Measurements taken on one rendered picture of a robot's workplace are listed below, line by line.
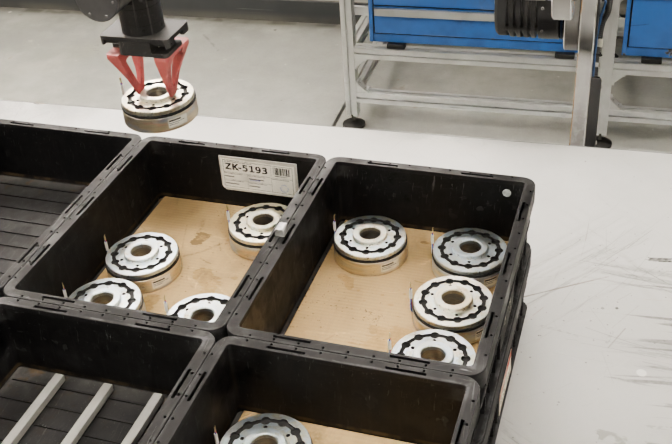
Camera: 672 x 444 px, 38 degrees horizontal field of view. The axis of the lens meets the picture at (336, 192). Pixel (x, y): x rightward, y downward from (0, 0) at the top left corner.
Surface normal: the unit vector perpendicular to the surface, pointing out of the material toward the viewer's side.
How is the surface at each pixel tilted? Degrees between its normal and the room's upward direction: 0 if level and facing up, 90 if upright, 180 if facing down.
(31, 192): 0
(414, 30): 90
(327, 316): 0
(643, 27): 90
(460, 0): 90
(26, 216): 0
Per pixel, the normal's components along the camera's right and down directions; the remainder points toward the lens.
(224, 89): -0.06, -0.84
